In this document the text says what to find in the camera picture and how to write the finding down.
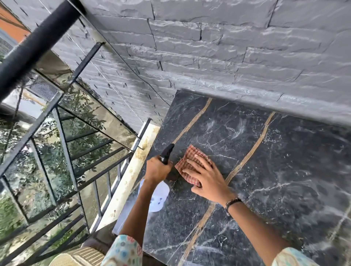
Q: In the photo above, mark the white concrete ledge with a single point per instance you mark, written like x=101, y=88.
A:
x=129, y=178

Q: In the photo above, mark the person's right forearm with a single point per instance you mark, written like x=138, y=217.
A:
x=257, y=233

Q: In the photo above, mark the person's left hand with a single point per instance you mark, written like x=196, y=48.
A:
x=156, y=171

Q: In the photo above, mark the person's right hand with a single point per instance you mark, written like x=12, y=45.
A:
x=212, y=183

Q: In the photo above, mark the white spray bottle black head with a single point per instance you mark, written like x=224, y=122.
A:
x=160, y=196

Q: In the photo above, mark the cream plastic basket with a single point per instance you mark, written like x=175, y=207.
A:
x=79, y=257

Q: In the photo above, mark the green leafy tree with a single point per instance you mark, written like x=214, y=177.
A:
x=82, y=109

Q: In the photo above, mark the black marble table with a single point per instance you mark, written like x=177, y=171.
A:
x=288, y=170

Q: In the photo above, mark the grey louvred vent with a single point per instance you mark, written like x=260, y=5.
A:
x=44, y=87

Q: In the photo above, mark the brown checked cloth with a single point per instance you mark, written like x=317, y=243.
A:
x=189, y=156

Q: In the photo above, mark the person's left forearm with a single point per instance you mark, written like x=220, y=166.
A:
x=134, y=216

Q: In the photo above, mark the black metal railing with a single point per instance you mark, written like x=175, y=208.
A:
x=41, y=41

